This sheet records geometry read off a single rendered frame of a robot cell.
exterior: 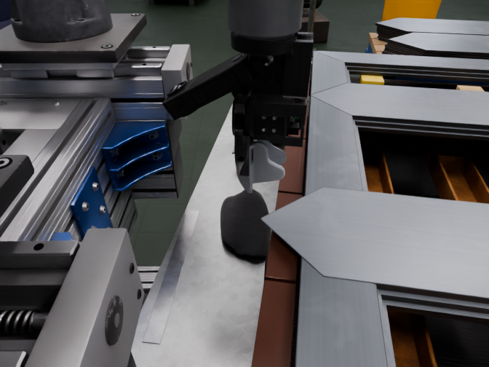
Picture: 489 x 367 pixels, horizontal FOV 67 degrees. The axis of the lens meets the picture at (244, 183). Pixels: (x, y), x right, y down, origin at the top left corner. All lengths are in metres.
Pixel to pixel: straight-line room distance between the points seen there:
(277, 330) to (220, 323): 0.19
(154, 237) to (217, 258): 1.05
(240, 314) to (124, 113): 0.39
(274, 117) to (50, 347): 0.30
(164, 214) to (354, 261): 1.43
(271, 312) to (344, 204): 0.21
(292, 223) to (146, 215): 1.38
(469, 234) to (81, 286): 0.49
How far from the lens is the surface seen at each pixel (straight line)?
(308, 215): 0.55
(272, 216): 0.54
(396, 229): 0.56
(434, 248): 0.55
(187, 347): 0.61
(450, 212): 0.62
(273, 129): 0.43
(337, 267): 0.49
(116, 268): 0.30
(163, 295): 0.66
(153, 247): 1.69
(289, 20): 0.38
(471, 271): 0.55
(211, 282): 0.67
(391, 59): 1.21
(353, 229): 0.54
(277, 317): 0.45
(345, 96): 0.92
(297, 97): 0.41
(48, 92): 0.71
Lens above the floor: 1.21
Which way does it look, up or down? 37 degrees down
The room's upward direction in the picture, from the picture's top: straight up
